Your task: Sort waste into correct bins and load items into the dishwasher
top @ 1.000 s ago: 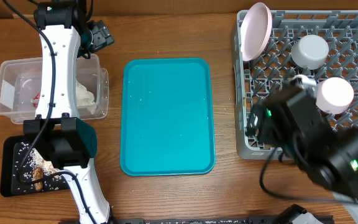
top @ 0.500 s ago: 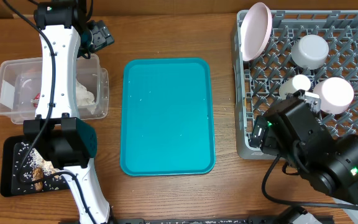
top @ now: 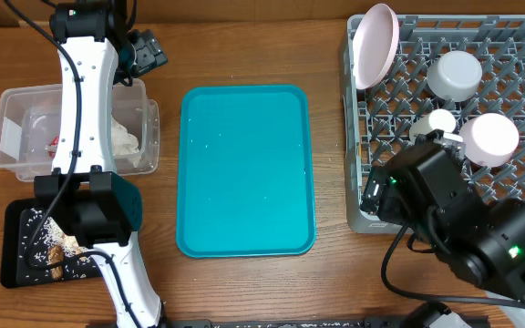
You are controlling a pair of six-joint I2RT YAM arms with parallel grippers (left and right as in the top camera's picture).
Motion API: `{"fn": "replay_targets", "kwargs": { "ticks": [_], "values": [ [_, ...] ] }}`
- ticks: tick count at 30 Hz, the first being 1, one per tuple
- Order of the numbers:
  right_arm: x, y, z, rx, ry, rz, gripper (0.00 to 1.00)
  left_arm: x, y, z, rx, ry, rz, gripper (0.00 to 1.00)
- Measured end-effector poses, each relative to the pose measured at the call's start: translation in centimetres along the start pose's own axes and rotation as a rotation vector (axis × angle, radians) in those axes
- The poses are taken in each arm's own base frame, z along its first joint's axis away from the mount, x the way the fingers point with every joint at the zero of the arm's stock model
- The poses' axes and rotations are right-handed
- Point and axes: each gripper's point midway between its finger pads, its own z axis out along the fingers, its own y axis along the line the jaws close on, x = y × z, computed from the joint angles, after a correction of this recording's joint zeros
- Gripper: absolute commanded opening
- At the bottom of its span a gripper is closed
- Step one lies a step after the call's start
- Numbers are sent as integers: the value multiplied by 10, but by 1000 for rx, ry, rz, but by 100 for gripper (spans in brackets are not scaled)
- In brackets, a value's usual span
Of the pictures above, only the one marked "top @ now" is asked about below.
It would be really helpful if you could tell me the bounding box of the red foil snack wrapper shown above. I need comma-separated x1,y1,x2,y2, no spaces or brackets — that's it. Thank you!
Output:
45,137,59,159

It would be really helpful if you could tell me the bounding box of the grey dishwasher rack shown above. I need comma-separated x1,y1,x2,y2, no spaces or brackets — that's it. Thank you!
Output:
339,15,525,234

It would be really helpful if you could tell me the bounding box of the spilled white rice pile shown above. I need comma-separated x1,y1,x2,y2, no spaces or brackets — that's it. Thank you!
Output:
31,218,87,266

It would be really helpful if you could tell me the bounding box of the white napkin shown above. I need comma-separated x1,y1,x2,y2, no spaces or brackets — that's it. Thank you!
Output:
111,118,140,168

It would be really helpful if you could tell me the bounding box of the white paper cup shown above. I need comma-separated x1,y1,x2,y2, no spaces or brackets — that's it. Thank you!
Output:
409,108,457,143

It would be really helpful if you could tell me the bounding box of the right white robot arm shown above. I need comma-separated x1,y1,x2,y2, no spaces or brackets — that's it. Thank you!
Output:
360,129,525,327

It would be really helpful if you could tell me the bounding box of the clear plastic waste bin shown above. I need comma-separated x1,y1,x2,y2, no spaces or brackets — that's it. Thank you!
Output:
0,79,160,182

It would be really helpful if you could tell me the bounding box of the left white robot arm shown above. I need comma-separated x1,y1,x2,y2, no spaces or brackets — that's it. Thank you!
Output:
34,1,167,327

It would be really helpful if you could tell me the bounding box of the grey shallow bowl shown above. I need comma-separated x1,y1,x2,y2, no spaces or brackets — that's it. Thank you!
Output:
427,50,483,102

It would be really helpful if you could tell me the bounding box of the brown food scrap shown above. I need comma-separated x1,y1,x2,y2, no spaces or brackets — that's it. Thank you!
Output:
47,244,64,281

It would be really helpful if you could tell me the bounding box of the teal plastic serving tray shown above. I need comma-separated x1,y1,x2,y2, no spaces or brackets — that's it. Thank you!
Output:
176,85,316,258

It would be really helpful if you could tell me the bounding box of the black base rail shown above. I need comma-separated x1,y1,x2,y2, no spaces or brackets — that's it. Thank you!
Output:
166,314,491,328

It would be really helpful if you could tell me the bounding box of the large white dinner plate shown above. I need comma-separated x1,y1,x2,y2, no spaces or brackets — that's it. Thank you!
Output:
352,4,399,90

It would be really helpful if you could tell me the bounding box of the black plastic tray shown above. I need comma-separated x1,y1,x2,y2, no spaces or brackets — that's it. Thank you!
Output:
0,199,101,289

